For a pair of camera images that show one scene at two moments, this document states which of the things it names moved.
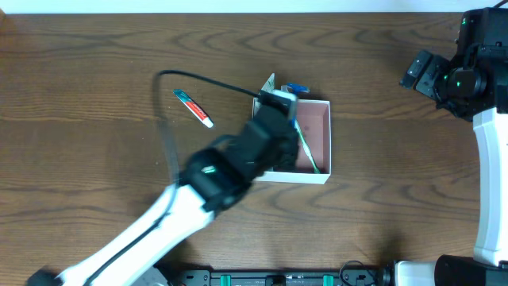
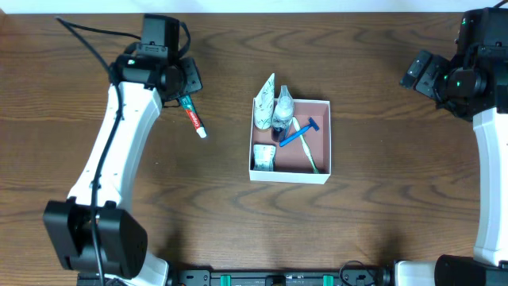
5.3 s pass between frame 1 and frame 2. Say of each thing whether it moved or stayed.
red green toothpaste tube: moved
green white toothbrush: stayed
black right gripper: stayed
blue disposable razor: moved
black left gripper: moved
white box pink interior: stayed
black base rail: stayed
